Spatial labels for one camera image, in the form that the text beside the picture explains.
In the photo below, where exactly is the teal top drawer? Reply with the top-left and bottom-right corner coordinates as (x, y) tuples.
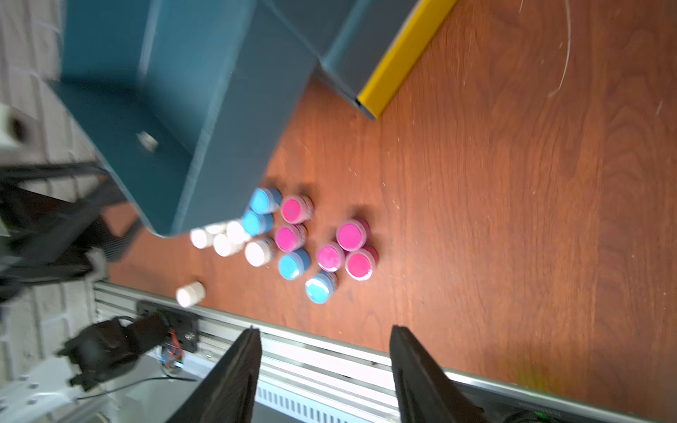
(50, 1), (316, 237)

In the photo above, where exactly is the pink paint can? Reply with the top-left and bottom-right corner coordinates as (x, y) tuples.
(335, 219), (370, 252)
(317, 241), (346, 273)
(274, 224), (307, 253)
(280, 196), (314, 225)
(345, 246), (379, 281)

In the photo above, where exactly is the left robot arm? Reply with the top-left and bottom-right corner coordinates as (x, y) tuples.
(1, 161), (144, 301)

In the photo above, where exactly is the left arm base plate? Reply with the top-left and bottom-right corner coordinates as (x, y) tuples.
(136, 300), (200, 353)

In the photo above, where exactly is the aluminium front rail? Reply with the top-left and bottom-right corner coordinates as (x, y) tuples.
(93, 282), (640, 422)

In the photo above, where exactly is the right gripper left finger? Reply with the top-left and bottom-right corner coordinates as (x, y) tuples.
(169, 328), (262, 422)

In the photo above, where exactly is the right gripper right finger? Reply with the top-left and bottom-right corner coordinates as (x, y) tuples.
(390, 325), (486, 422)

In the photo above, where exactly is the teal drawer cabinet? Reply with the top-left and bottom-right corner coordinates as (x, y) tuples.
(266, 1), (456, 119)

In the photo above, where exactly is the blue paint can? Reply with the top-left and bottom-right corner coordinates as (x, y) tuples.
(242, 210), (274, 237)
(305, 271), (337, 305)
(249, 188), (282, 214)
(278, 249), (311, 281)

